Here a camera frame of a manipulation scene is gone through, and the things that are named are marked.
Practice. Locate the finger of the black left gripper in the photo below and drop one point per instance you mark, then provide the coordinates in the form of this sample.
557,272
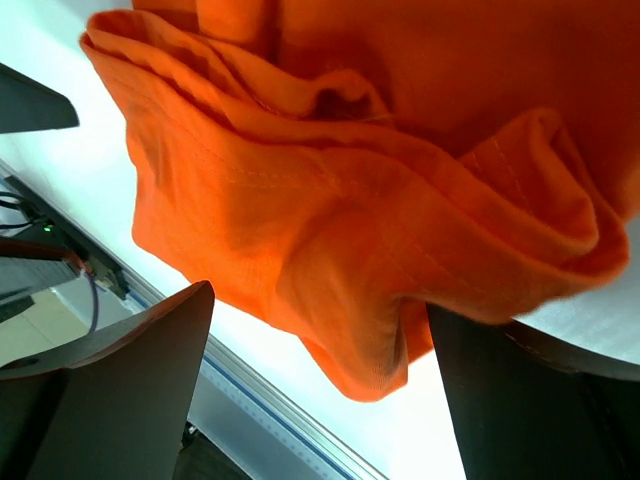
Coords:
28,106

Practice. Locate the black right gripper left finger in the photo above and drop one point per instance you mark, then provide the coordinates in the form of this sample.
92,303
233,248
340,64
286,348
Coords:
109,405

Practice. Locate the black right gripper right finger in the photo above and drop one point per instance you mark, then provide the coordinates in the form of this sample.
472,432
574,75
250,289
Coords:
525,405

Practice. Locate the orange t shirt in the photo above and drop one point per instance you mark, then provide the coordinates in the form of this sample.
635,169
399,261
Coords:
335,167

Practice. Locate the aluminium mounting rail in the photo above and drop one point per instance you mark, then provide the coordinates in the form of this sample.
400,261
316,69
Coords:
265,432

